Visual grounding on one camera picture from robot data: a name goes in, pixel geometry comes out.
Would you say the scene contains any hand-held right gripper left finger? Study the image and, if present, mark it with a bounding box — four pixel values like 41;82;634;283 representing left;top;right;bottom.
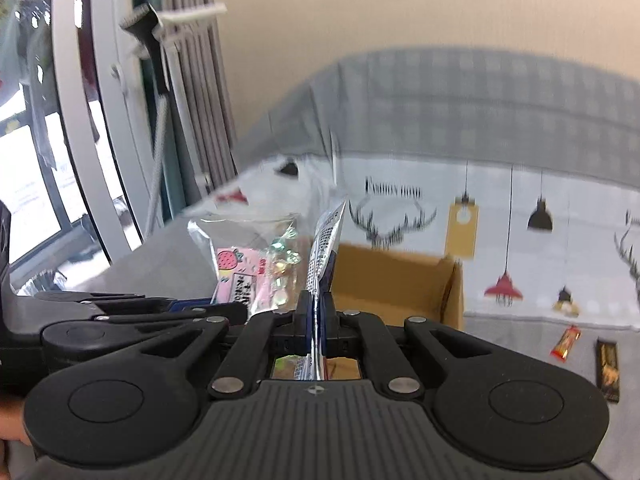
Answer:
140;291;312;398

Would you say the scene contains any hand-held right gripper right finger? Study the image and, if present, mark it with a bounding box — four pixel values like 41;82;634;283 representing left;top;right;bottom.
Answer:
320;292;496;398

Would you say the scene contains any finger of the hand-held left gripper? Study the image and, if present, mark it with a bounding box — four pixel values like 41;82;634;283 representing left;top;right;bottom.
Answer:
30;292;248;322

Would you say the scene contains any clear candy bag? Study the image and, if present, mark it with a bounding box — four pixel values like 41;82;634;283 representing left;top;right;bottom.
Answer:
187;212;308;318

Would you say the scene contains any cardboard box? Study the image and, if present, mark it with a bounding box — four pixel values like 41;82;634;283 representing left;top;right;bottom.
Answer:
330;242;466;333

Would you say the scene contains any silver blue snack packet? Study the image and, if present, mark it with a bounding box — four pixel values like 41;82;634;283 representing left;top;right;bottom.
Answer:
302;199;348;381

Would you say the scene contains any grey pleated curtain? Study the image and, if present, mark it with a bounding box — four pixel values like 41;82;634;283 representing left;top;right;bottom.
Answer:
165;0;238;211

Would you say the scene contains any small orange candy packet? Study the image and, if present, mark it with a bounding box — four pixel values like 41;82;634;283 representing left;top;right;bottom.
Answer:
550;325;582;363

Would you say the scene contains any printed grey bed sheet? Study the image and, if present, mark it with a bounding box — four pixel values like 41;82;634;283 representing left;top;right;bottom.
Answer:
100;47;640;480

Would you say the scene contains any black garment steamer head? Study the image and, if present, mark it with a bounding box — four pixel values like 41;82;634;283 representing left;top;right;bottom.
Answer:
119;2;171;96

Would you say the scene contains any dark brown chocolate bar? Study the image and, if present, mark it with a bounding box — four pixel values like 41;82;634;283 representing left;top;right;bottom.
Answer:
595;339;622;404

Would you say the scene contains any white plastic hanger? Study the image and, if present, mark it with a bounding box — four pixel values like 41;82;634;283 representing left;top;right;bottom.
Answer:
150;2;227;51

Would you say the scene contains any braided steamer hose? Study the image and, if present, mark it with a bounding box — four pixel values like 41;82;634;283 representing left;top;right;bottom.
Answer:
145;92;173;233

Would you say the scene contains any white window frame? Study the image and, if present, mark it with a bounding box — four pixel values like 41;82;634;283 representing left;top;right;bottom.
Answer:
50;0;166;266

